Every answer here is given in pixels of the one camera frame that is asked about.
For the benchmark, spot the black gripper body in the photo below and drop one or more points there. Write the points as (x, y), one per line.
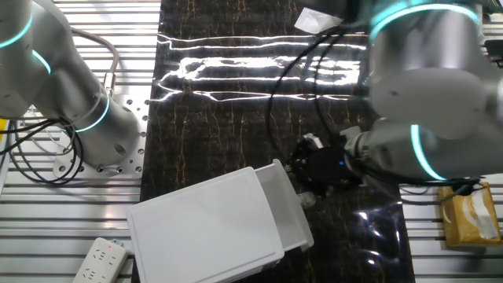
(338, 165)

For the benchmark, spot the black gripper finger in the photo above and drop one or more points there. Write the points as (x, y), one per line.
(308, 178)
(304, 157)

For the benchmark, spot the white drawer with knob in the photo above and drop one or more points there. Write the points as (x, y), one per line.
(283, 212)

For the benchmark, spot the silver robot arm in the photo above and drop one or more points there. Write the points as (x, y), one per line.
(424, 98)

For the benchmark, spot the white plastic drawer cabinet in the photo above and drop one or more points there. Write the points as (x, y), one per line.
(196, 228)

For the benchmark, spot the black marble pattern mat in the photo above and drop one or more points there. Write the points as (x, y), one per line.
(236, 137)

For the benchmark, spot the yellow tissue box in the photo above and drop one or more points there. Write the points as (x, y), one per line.
(457, 224)

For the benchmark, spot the black flat device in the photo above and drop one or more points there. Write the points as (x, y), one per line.
(495, 49)

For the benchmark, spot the white power strip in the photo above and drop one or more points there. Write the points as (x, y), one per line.
(100, 261)

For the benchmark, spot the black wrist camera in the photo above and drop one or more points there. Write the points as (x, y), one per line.
(465, 188)

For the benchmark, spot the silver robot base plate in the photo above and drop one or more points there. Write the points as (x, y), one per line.
(133, 161)

